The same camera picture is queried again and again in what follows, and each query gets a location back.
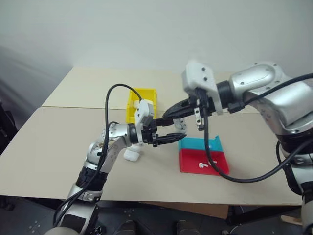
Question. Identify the dark rounded shape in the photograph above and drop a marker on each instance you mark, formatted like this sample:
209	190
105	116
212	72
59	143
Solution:
185	227
126	227

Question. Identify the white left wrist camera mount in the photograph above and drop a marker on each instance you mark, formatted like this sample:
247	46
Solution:
146	107

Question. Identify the light wooden frame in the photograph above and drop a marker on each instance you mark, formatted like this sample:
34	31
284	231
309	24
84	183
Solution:
291	219

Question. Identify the blue plastic tray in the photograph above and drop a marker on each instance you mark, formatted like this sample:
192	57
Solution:
195	144

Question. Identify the yellow plastic bin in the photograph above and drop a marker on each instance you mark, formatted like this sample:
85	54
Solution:
146	94

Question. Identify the brown cardboard sheet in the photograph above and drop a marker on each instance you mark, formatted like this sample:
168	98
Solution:
195	210

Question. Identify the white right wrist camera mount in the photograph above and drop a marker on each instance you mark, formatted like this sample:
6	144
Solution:
198	76

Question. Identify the red plastic tray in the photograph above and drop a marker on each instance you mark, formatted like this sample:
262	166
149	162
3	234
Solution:
190	164

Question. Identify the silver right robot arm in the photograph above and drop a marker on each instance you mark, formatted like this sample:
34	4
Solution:
269	78

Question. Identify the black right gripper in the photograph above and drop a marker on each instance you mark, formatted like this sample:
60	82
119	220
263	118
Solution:
207	105

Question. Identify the black object beside table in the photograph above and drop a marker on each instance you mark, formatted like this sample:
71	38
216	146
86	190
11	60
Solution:
7	127

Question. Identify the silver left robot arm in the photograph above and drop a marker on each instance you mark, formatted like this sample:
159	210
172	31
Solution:
112	132

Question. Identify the black table frame leg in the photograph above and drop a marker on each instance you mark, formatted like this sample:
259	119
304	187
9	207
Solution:
256	215

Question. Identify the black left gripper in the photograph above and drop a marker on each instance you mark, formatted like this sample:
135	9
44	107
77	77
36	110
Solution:
149	137

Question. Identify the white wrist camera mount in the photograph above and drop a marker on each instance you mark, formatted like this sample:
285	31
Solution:
198	76
146	107

